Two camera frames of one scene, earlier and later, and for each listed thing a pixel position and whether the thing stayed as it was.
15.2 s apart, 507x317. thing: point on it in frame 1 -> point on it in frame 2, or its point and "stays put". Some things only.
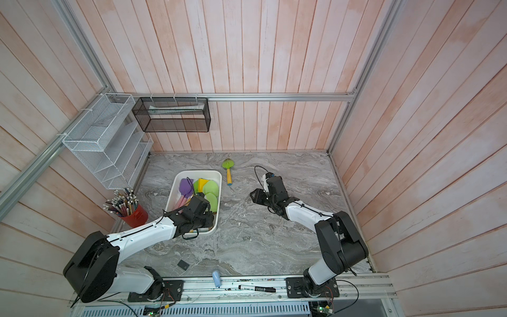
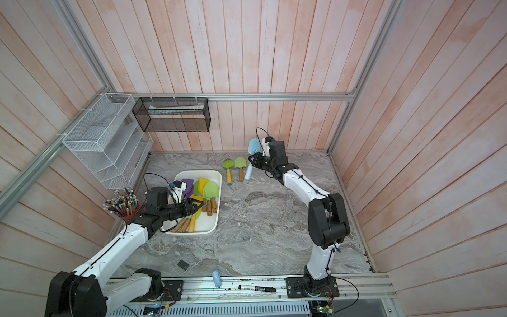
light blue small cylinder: [216, 277] stays put
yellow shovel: [201, 183] stays put
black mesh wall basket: [173, 114] stays put
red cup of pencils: [127, 206] stays put
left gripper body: [202, 222] -> [171, 211]
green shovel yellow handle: [228, 163] stays put
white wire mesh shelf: [111, 138] stays put
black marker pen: [255, 288] stays put
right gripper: [259, 196] -> [257, 162]
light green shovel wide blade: [213, 201] -> [210, 190]
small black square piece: [183, 265] stays put
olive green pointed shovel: [210, 186] -> [240, 162]
